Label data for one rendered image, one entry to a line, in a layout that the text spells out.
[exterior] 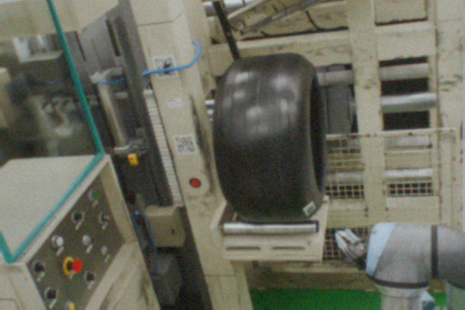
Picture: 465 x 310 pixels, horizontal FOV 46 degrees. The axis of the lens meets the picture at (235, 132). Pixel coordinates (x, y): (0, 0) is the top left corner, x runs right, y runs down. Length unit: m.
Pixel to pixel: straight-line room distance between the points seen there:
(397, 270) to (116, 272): 1.05
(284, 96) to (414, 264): 0.67
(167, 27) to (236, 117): 0.36
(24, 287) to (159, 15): 0.87
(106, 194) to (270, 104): 0.68
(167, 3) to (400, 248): 1.00
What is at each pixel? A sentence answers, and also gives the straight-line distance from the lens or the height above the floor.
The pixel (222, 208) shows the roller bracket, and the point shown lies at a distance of 2.01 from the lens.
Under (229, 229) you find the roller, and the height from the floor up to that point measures 0.91.
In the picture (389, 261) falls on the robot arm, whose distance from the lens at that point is 1.23.
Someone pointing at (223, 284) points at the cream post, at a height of 0.58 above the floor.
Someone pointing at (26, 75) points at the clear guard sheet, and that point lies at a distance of 1.59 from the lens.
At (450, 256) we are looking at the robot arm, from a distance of 1.22.
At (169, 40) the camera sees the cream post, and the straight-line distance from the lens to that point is 1.76.
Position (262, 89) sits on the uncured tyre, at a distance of 1.67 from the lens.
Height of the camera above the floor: 2.06
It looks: 26 degrees down
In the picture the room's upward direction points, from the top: 12 degrees counter-clockwise
